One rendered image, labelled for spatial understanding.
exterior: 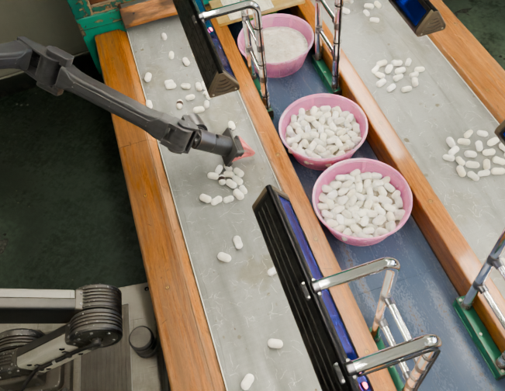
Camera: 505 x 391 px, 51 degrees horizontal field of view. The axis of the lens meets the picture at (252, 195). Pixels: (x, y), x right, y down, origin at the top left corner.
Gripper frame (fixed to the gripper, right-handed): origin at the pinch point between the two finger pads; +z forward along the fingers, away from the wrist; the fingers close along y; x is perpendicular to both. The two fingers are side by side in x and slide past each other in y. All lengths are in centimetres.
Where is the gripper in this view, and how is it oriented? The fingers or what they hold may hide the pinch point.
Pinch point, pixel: (251, 153)
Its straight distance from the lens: 156.5
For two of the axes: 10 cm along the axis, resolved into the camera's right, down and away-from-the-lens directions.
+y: -2.9, -7.6, 5.8
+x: -5.5, 6.3, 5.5
